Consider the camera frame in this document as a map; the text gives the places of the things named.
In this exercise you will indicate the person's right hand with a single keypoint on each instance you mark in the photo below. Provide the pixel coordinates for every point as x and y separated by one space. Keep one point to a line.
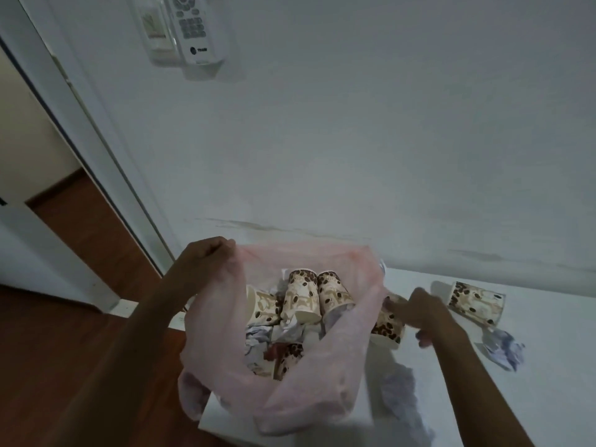
433 316

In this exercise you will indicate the person's left hand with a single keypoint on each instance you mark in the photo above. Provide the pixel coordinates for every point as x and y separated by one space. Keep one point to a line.
202 260

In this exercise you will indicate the person's right thumb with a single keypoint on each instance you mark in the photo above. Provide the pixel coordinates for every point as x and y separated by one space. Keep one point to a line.
424 339

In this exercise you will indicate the person's left fingers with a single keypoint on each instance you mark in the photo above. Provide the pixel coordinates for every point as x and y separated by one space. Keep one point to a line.
222 249

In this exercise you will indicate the coffee bean print paper cup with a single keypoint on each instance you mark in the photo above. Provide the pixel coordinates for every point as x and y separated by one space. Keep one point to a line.
264 307
335 295
287 360
389 328
477 303
301 297

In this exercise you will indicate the pink plastic bag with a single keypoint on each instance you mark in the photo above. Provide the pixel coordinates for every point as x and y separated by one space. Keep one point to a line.
307 395

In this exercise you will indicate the person's left forearm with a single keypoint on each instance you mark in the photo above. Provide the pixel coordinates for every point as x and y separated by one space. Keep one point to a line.
125 349

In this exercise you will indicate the person's right forearm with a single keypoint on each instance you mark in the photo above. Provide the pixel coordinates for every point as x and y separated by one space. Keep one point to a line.
479 391

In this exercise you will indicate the white door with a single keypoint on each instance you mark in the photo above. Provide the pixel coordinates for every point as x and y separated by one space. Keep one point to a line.
51 256

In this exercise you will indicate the white remote control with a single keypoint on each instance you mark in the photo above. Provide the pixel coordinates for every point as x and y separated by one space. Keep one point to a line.
195 27

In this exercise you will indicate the white door frame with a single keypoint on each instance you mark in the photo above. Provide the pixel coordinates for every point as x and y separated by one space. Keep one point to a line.
88 130

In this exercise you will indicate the white wall remote holder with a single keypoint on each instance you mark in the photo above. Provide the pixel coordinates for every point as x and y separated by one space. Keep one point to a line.
158 37

